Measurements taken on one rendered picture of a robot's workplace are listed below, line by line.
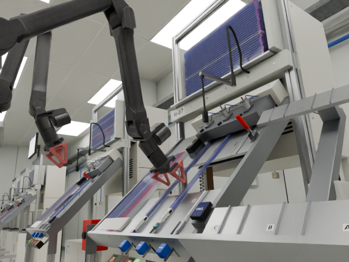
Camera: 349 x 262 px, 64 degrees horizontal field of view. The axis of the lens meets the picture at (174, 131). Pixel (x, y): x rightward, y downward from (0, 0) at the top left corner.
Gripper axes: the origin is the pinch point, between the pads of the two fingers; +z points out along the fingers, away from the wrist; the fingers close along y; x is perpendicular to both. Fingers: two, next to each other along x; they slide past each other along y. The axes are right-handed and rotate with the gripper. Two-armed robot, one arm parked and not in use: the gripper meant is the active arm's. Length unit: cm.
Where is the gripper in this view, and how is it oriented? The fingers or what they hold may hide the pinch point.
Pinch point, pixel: (175, 182)
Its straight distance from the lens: 107.0
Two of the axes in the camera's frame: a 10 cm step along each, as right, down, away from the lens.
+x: -5.6, 5.6, -6.1
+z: 5.8, 7.9, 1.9
